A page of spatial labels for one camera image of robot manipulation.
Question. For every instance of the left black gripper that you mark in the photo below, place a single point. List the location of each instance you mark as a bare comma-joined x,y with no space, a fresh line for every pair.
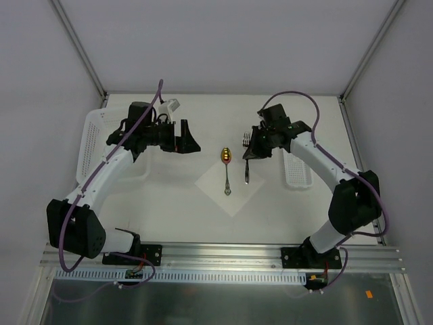
178,137

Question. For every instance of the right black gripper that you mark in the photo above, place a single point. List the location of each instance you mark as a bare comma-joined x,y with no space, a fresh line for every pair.
258,144

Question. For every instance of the silver fork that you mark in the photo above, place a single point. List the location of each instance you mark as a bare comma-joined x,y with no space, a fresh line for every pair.
245,143

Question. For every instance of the iridescent gold spoon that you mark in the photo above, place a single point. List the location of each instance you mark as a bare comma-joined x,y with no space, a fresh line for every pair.
226,157

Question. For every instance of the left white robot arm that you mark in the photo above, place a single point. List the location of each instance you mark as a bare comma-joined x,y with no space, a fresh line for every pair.
73,223

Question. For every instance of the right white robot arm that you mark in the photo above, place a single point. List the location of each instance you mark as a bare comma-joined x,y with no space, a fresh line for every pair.
355,194

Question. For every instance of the white paper napkin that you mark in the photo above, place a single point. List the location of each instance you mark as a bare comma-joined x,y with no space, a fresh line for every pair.
212,183

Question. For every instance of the small white perforated tray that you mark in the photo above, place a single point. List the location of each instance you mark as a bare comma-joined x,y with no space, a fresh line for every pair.
298,175

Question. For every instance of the large white perforated basket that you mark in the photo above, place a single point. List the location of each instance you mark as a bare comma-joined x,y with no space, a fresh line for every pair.
99,124

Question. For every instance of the orange tape piece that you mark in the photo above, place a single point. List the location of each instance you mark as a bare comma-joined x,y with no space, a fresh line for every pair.
369,294

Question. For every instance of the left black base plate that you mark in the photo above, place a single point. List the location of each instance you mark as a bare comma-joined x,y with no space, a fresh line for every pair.
150,252

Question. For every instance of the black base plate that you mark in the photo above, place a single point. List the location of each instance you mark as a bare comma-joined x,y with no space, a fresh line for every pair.
150,252
304,258

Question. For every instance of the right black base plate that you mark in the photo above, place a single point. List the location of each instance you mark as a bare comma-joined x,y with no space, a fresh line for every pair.
304,258

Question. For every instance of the white slotted cable duct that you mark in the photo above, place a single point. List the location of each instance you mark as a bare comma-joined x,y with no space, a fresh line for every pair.
185,276

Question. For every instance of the aluminium mounting rail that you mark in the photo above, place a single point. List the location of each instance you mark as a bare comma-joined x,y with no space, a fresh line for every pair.
267,257

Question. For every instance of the left aluminium frame post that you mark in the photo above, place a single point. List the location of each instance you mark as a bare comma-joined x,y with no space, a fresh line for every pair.
76,43

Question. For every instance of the aluminium frame post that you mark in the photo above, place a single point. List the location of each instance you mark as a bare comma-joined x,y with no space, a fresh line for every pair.
373,46
76,43

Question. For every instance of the right aluminium frame post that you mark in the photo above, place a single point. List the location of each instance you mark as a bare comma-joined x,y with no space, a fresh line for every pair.
373,46

